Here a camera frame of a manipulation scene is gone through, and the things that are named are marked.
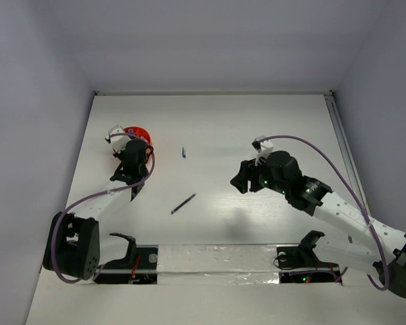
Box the orange round container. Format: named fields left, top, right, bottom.
left=120, top=127, right=154, bottom=173

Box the aluminium side rail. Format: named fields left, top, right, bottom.
left=324, top=93, right=371, bottom=215

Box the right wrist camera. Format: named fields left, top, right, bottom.
left=252, top=136, right=274, bottom=166

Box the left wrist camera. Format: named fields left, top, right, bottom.
left=105, top=125, right=131, bottom=153

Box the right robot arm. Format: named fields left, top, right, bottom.
left=230, top=151, right=406, bottom=299

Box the purple pen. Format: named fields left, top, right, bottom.
left=171, top=193, right=196, bottom=215

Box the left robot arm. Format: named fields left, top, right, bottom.
left=43, top=138, right=155, bottom=284

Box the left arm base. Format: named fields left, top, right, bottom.
left=93, top=232, right=158, bottom=285

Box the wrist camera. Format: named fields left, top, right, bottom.
left=105, top=125, right=131, bottom=153
left=252, top=136, right=274, bottom=166

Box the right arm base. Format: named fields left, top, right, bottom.
left=273, top=230, right=341, bottom=284

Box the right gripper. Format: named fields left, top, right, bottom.
left=229, top=152, right=289, bottom=194

